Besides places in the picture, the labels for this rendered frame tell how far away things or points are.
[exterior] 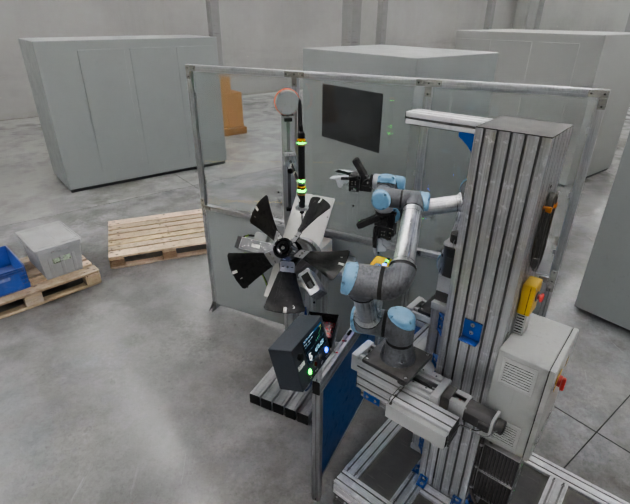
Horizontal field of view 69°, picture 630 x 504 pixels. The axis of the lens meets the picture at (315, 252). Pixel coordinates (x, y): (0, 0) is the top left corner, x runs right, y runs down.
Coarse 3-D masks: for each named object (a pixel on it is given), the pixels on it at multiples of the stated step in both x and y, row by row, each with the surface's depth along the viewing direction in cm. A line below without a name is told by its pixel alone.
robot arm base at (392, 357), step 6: (384, 342) 198; (384, 348) 197; (390, 348) 193; (396, 348) 191; (402, 348) 190; (408, 348) 191; (384, 354) 195; (390, 354) 193; (396, 354) 191; (402, 354) 192; (408, 354) 192; (414, 354) 195; (384, 360) 195; (390, 360) 193; (396, 360) 192; (402, 360) 193; (408, 360) 192; (414, 360) 196; (390, 366) 194; (396, 366) 193; (402, 366) 192; (408, 366) 194
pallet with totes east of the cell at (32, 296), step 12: (24, 264) 457; (84, 264) 456; (36, 276) 438; (60, 276) 434; (72, 276) 434; (84, 276) 438; (96, 276) 446; (36, 288) 415; (48, 288) 417; (72, 288) 438; (84, 288) 442; (0, 300) 397; (12, 300) 399; (24, 300) 408; (36, 300) 413; (48, 300) 421; (0, 312) 403; (12, 312) 403
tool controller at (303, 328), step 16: (304, 320) 189; (320, 320) 188; (288, 336) 180; (304, 336) 177; (320, 336) 188; (272, 352) 174; (288, 352) 170; (304, 352) 177; (320, 352) 188; (288, 368) 173; (304, 368) 177; (288, 384) 177; (304, 384) 176
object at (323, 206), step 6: (312, 198) 265; (318, 198) 260; (312, 204) 262; (318, 204) 256; (324, 204) 252; (312, 210) 257; (318, 210) 252; (324, 210) 249; (306, 216) 260; (312, 216) 253; (318, 216) 250; (306, 222) 254; (300, 228) 258
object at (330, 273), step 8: (312, 256) 250; (320, 256) 249; (328, 256) 249; (336, 256) 248; (344, 256) 247; (312, 264) 244; (320, 264) 244; (328, 264) 243; (336, 264) 243; (344, 264) 243; (328, 272) 240; (336, 272) 239
